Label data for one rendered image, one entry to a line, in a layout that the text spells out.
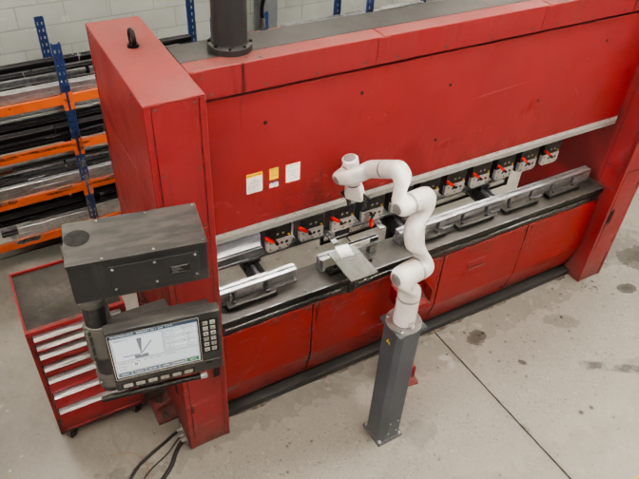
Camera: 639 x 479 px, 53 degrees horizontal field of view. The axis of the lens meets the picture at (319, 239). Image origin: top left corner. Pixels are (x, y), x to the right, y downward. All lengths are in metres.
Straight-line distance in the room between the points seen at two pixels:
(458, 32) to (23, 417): 3.39
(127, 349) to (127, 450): 1.58
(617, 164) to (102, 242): 3.65
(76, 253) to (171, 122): 0.61
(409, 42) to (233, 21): 0.89
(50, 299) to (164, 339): 1.15
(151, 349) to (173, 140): 0.84
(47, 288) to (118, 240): 1.38
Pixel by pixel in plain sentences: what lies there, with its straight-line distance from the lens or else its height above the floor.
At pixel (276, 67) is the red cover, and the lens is 2.89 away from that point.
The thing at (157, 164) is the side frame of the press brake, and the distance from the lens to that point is 2.65.
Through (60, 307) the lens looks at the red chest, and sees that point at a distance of 3.64.
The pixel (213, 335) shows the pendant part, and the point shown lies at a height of 1.46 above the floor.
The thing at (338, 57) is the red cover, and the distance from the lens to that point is 3.03.
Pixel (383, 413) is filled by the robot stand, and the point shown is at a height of 0.30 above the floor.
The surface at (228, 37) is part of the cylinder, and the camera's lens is 2.84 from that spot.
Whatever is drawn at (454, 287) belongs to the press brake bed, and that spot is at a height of 0.41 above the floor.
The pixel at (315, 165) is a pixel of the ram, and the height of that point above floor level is 1.66.
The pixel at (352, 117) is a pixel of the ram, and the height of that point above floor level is 1.90.
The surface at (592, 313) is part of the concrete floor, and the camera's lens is 5.35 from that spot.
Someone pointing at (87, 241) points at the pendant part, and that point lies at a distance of 2.46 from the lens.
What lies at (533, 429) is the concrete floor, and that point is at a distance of 4.47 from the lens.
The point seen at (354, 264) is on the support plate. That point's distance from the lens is 3.71.
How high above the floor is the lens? 3.49
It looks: 40 degrees down
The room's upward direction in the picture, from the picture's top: 4 degrees clockwise
